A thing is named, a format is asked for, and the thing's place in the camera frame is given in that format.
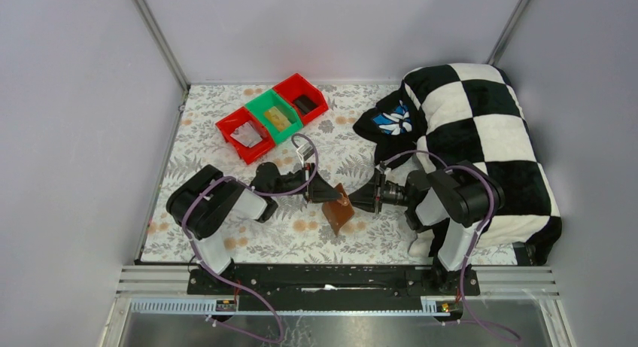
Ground brown leather card holder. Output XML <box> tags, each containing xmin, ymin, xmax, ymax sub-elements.
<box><xmin>321</xmin><ymin>183</ymin><xmax>354</xmax><ymax>236</ymax></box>

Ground silver card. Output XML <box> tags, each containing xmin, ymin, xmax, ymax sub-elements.
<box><xmin>230</xmin><ymin>121</ymin><xmax>263</xmax><ymax>148</ymax></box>

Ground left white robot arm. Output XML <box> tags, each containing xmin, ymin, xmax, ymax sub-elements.
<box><xmin>166</xmin><ymin>146</ymin><xmax>342</xmax><ymax>274</ymax></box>

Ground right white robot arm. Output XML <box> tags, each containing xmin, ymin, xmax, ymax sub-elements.
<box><xmin>349</xmin><ymin>162</ymin><xmax>505</xmax><ymax>272</ymax></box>

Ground yellow card in green bin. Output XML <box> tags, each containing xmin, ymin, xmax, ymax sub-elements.
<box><xmin>264</xmin><ymin>107</ymin><xmax>291</xmax><ymax>132</ymax></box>

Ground floral table cloth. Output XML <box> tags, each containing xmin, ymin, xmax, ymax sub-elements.
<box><xmin>140</xmin><ymin>84</ymin><xmax>431</xmax><ymax>264</ymax></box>

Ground black cap with blue logo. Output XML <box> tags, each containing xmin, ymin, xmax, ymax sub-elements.
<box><xmin>353</xmin><ymin>89</ymin><xmax>426</xmax><ymax>165</ymax></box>

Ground black item in red bin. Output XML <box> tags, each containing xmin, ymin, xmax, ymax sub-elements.
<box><xmin>293</xmin><ymin>95</ymin><xmax>317</xmax><ymax>115</ymax></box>

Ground green bin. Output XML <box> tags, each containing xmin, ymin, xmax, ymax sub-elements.
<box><xmin>245</xmin><ymin>90</ymin><xmax>303</xmax><ymax>145</ymax></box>

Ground red bin near left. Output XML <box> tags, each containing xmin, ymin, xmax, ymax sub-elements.
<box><xmin>215</xmin><ymin>107</ymin><xmax>275</xmax><ymax>165</ymax></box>

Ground red bin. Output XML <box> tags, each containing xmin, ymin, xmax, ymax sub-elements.
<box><xmin>215</xmin><ymin>107</ymin><xmax>275</xmax><ymax>165</ymax></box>
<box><xmin>274</xmin><ymin>73</ymin><xmax>329</xmax><ymax>126</ymax></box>

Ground red bin far right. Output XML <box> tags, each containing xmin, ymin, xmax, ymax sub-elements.
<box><xmin>274</xmin><ymin>73</ymin><xmax>329</xmax><ymax>126</ymax></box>

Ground checkered black white pillow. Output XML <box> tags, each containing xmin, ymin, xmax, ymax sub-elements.
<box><xmin>400</xmin><ymin>63</ymin><xmax>562</xmax><ymax>266</ymax></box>

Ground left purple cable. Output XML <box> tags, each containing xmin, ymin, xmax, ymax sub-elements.
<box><xmin>181</xmin><ymin>132</ymin><xmax>320</xmax><ymax>345</ymax></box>

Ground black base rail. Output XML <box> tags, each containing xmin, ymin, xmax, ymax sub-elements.
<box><xmin>187</xmin><ymin>263</ymin><xmax>481</xmax><ymax>312</ymax></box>

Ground aluminium frame rails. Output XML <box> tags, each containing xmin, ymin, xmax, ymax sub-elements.
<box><xmin>116</xmin><ymin>265</ymin><xmax>561</xmax><ymax>300</ymax></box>

